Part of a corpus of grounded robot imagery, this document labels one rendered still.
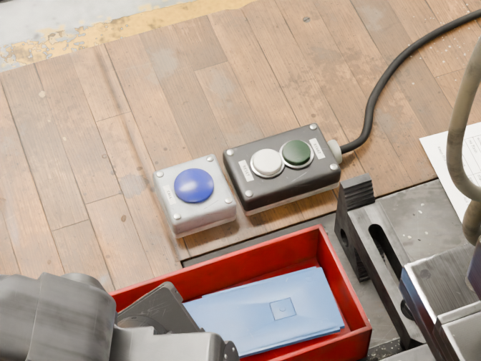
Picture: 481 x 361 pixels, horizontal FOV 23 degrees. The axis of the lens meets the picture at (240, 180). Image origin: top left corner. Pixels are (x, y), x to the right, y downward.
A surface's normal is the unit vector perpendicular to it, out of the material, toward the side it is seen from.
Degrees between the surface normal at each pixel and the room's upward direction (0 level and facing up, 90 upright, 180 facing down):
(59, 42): 0
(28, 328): 28
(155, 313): 44
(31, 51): 0
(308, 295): 10
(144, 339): 14
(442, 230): 0
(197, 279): 90
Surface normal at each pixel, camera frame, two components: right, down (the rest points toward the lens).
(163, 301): -0.22, 0.15
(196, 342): -0.25, -0.55
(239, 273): 0.35, 0.78
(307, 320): -0.08, -0.67
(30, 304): 0.47, -0.47
